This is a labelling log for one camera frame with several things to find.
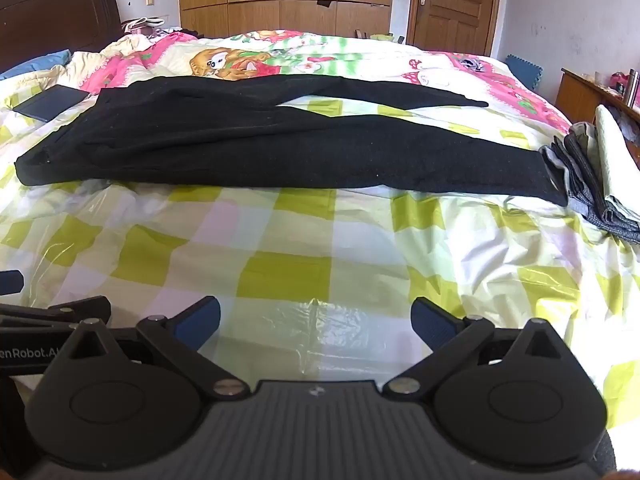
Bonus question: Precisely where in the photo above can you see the cartoon printed quilt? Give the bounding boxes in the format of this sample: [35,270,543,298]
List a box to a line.
[0,30,576,128]

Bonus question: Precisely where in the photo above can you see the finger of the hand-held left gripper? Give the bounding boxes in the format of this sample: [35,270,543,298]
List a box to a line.
[0,270,25,296]
[0,296,112,334]

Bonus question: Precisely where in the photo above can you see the folded pale green cloth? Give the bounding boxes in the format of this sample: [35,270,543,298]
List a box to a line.
[594,105,640,221]

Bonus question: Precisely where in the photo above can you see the blue foam mat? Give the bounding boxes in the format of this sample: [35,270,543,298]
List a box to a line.
[505,54,544,92]

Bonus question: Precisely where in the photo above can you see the yellow checked plastic sheet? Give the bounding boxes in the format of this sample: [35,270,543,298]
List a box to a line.
[0,77,640,433]

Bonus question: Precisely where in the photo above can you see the wooden door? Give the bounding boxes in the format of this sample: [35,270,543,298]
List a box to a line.
[407,0,503,57]

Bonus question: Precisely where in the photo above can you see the wooden side table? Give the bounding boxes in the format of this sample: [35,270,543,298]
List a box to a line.
[555,67,640,126]

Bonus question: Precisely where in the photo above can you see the dark blue tablet case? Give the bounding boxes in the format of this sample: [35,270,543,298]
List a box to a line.
[12,85,90,124]

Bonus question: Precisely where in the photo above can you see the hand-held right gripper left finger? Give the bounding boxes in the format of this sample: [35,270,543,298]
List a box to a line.
[65,296,251,398]

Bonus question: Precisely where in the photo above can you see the blue pillow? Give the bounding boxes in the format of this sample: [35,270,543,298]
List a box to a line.
[0,50,74,81]

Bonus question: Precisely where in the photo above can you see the dark wooden headboard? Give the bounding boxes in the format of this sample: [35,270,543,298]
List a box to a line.
[0,0,124,75]

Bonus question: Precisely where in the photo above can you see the black pants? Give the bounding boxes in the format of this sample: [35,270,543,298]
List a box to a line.
[15,74,571,207]

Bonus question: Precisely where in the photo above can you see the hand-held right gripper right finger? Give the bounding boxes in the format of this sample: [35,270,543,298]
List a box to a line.
[382,296,568,397]

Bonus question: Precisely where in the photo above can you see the folded grey jeans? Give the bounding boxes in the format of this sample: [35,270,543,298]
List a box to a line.
[537,122,640,246]

